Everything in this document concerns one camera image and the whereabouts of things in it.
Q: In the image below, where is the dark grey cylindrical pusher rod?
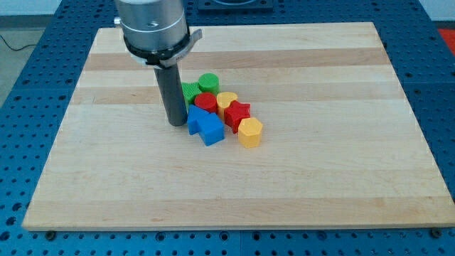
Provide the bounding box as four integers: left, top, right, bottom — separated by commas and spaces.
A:
154, 65, 188, 127

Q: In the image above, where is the blue cube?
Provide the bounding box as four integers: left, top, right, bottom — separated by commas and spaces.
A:
197, 113, 225, 146

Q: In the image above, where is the green star block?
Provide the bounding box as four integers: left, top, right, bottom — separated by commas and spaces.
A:
181, 82, 202, 109

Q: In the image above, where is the red star block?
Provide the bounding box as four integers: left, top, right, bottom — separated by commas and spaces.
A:
224, 100, 250, 134

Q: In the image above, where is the green cylinder block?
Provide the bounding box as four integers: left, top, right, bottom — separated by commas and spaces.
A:
198, 73, 220, 95

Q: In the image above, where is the blue triangular block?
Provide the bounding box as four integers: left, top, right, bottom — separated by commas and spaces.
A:
187, 105, 210, 135

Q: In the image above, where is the red cylinder block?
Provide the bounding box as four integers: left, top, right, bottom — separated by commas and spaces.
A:
194, 92, 218, 113

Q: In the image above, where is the yellow heart block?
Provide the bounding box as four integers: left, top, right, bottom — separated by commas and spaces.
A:
216, 92, 238, 121

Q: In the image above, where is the yellow hexagon block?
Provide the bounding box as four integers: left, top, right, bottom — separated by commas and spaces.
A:
238, 117, 263, 149

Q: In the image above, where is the wooden board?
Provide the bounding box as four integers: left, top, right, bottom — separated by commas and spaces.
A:
23, 22, 454, 231

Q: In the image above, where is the red object at edge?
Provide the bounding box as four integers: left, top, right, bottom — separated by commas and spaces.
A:
438, 28, 455, 55

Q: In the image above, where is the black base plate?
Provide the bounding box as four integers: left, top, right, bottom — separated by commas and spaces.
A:
196, 0, 274, 11

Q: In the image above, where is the black cable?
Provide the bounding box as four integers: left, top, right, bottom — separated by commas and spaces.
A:
0, 33, 38, 52

